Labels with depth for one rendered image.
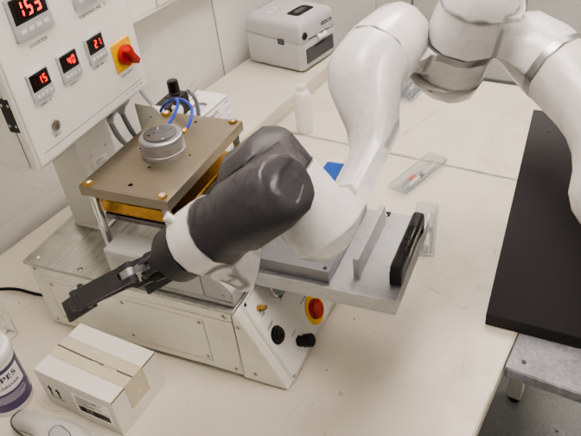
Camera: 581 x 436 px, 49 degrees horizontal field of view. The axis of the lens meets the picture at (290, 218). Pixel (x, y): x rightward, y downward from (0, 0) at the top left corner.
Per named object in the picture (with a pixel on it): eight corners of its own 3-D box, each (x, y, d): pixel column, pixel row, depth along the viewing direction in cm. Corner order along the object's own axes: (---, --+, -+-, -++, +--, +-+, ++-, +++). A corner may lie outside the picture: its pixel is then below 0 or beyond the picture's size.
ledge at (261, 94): (121, 165, 183) (117, 151, 180) (276, 51, 237) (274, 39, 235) (203, 189, 169) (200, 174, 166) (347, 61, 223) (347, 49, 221)
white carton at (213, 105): (156, 149, 179) (150, 126, 175) (201, 112, 195) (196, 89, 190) (191, 156, 174) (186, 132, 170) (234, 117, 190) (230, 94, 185)
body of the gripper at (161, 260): (205, 211, 83) (166, 237, 89) (153, 223, 76) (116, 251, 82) (228, 264, 82) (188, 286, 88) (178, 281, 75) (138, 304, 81)
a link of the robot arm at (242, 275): (175, 201, 73) (150, 219, 76) (220, 301, 71) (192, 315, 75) (248, 184, 82) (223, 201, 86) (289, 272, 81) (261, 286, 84)
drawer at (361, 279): (231, 282, 111) (223, 247, 107) (281, 209, 127) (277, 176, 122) (395, 319, 100) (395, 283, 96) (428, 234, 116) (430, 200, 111)
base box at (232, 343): (55, 324, 134) (26, 263, 123) (152, 219, 160) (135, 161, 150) (288, 392, 114) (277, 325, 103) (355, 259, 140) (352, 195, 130)
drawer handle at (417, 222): (389, 285, 101) (388, 266, 99) (413, 227, 112) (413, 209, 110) (401, 287, 101) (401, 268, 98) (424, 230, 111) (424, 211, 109)
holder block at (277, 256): (239, 264, 109) (236, 253, 108) (285, 197, 123) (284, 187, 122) (328, 283, 103) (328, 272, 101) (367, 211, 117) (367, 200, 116)
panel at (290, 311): (292, 381, 115) (239, 305, 108) (347, 273, 136) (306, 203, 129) (301, 381, 114) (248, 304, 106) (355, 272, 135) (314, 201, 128)
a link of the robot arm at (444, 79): (405, -44, 99) (386, 41, 112) (346, 13, 89) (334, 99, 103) (521, 2, 93) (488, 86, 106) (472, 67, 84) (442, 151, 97)
